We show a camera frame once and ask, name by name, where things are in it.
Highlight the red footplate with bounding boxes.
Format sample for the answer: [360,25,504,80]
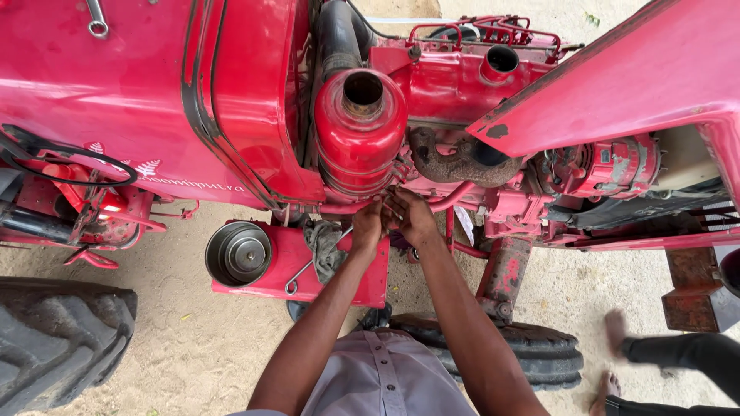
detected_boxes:
[211,219,392,309]

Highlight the red foot pedal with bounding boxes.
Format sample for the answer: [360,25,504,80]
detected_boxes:
[62,247,120,270]

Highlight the person's right hand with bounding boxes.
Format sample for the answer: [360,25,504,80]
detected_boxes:
[383,186,441,248]

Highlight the red engine block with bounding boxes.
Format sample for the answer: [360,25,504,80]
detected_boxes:
[369,14,586,129]

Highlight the person's grey shirt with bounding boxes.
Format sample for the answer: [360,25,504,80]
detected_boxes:
[228,327,478,416]

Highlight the red tractor fuel tank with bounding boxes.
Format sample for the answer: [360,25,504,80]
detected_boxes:
[0,0,326,211]

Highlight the person's left hand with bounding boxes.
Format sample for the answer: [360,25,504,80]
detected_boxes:
[351,199,387,252]

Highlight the metal air cleaner bowl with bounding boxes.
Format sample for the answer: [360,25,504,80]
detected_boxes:
[205,221,273,289]

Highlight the large black rear tyre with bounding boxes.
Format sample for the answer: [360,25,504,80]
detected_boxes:
[0,276,139,416]

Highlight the red open hood panel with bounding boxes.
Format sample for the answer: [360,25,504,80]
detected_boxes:
[465,0,740,210]

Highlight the rusty front weight block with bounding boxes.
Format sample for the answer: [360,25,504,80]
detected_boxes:
[661,247,740,334]

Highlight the black steering wheel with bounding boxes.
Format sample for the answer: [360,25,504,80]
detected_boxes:
[0,124,139,188]

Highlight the red curved pipe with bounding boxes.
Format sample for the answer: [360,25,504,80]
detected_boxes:
[317,181,478,216]

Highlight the red air cleaner canister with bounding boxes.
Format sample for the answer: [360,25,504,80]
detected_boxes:
[314,68,409,201]

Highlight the long steel ring spanner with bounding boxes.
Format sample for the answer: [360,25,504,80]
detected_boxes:
[284,225,355,297]

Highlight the rusty exhaust manifold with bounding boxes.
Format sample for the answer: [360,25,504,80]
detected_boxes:
[409,126,525,189]

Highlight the grey rag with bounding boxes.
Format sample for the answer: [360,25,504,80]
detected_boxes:
[302,220,349,285]

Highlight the small black front tyre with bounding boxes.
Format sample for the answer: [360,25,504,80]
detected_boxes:
[390,312,584,393]

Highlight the black rubber intake hose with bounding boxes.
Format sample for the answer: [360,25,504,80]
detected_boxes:
[316,0,378,82]

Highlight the red alternator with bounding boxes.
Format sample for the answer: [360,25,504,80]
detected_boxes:
[536,133,663,202]

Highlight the short steel ring spanner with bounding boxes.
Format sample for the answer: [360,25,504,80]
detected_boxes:
[85,0,110,40]

